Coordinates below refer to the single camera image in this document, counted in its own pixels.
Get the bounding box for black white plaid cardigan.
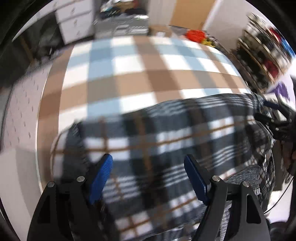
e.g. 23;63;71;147
51;93;275;240

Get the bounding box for wooden shoe rack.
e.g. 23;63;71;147
231;13;295;93

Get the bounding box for white patterned floor mat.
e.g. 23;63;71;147
1;63;53;151

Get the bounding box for yellow shoes on floor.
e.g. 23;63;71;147
201;38;216;48

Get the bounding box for orange plastic bag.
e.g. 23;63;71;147
185;30;207;43

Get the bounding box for plaid bed sheet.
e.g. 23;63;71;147
37;36;251;187

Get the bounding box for brown cardboard box on floor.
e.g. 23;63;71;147
149;25;172;37

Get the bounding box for black bag under desk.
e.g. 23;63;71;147
19;21;64;62

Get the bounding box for silver flat suitcase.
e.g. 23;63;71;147
93;14;149;39

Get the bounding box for white drawer desk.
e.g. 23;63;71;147
55;0;94;45

